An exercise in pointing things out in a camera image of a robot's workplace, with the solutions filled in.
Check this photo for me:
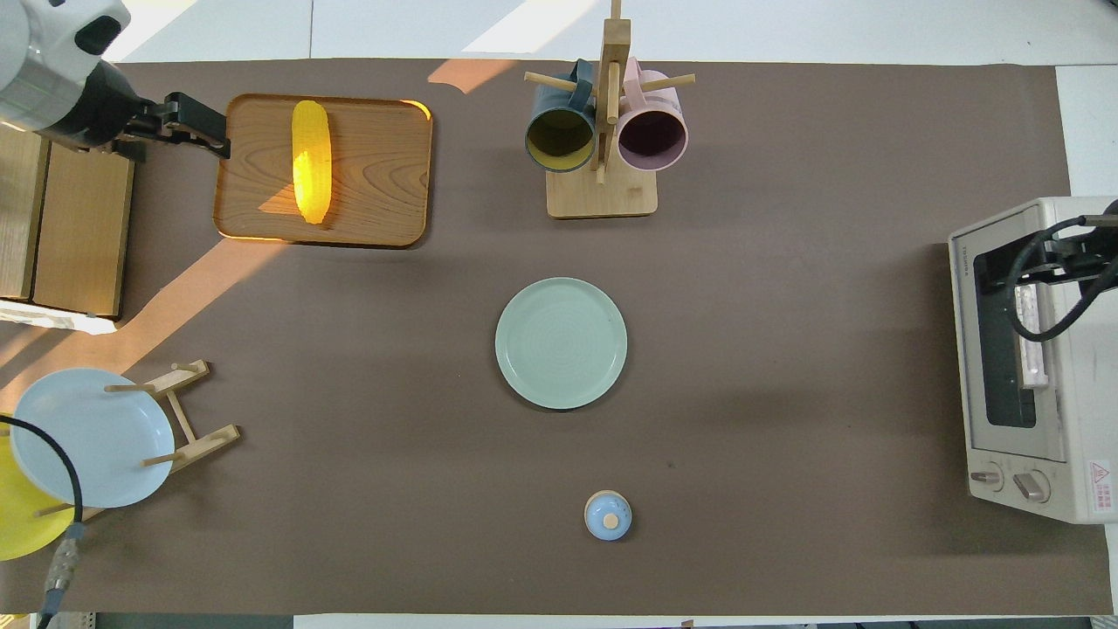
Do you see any oven glass door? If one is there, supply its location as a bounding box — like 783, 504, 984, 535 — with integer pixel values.
950, 203, 1071, 464

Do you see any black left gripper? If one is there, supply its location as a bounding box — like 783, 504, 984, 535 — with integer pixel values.
42, 59, 169, 163

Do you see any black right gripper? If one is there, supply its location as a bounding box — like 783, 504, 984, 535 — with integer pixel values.
42, 59, 233, 163

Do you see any black left base cable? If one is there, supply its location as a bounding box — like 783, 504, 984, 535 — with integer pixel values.
0, 415, 88, 629

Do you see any yellow plate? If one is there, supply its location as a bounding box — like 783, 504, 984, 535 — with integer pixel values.
0, 411, 76, 562

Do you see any dark blue mug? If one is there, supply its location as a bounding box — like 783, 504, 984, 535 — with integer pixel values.
525, 59, 598, 173

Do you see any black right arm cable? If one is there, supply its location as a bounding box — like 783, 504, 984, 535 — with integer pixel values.
1004, 214, 1118, 342

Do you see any wooden mug tree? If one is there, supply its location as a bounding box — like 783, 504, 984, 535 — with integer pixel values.
524, 0, 697, 219

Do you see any yellow corn cob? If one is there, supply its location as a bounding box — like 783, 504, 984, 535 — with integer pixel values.
291, 100, 334, 225

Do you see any wooden lid board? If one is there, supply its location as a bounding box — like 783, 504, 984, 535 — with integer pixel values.
33, 140, 136, 317
0, 122, 50, 300

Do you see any white toaster oven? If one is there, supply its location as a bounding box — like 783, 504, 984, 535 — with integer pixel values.
948, 197, 1118, 525

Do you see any pale green plate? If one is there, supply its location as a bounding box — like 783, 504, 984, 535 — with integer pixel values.
494, 277, 628, 411

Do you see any pink mug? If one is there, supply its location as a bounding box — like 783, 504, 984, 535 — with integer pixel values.
617, 58, 689, 172

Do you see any wooden plate rack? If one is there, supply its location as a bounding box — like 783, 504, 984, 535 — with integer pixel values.
35, 359, 241, 518

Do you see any light blue plate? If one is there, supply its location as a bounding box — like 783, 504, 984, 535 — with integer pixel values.
10, 368, 176, 509

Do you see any wooden serving tray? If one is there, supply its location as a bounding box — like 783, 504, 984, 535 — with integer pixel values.
212, 93, 435, 249

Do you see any blue call bell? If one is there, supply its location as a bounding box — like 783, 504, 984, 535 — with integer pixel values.
583, 490, 633, 543

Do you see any brown table mat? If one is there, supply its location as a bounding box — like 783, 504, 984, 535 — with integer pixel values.
0, 59, 1110, 615

